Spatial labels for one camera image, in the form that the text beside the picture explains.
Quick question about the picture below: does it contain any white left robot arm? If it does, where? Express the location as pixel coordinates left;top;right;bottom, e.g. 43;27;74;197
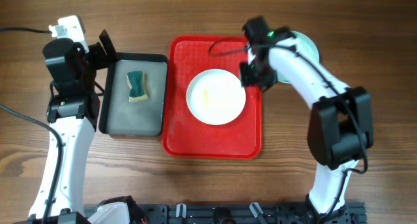
28;31;117;223

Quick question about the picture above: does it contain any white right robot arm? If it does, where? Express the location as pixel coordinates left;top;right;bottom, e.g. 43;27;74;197
240;16;374;223

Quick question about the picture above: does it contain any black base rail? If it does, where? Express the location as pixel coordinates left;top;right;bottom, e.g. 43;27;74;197
85;201;367;224

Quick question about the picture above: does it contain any light blue plate front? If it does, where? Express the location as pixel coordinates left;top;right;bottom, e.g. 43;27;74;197
278;31;320;84

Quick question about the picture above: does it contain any grey metal wash tray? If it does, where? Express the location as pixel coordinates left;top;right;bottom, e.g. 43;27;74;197
98;53;168;137

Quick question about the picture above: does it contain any green yellow sponge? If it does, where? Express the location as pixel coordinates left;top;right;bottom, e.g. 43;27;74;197
126;71;149;102

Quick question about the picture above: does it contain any white round plate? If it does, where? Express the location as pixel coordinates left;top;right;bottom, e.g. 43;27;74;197
186;69;246;126

